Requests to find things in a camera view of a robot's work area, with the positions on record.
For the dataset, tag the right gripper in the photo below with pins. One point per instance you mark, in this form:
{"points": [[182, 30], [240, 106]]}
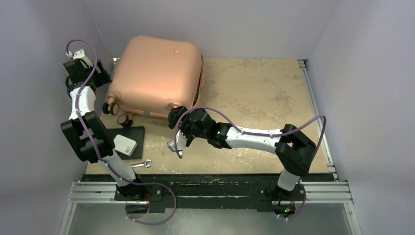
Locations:
{"points": [[176, 112]]}

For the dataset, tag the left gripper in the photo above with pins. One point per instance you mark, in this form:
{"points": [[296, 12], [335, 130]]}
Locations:
{"points": [[104, 78]]}

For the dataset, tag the pink suitcase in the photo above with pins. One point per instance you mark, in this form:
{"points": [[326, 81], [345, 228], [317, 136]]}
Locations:
{"points": [[153, 76]]}

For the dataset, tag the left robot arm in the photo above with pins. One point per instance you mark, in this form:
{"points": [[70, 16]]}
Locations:
{"points": [[85, 132]]}

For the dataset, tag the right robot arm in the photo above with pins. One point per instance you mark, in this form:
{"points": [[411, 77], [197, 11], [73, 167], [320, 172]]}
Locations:
{"points": [[293, 148]]}

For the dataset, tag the black flat notebook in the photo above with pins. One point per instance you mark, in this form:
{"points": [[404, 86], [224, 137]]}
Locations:
{"points": [[135, 133]]}

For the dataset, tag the silver wrench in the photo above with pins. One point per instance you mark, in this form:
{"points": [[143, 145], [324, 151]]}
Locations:
{"points": [[145, 164]]}

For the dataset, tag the white square device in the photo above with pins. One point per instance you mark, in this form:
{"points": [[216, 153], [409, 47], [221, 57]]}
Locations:
{"points": [[125, 145]]}

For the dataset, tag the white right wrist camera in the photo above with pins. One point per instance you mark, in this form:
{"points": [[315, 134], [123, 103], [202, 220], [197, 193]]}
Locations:
{"points": [[177, 146]]}

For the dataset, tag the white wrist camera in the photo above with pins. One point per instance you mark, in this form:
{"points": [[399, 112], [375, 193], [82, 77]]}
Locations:
{"points": [[177, 146], [80, 54]]}

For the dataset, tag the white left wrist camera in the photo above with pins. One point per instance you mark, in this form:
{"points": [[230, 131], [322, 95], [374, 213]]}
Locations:
{"points": [[80, 54]]}

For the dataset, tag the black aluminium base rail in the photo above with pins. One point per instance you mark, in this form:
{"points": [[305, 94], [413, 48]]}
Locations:
{"points": [[213, 191]]}

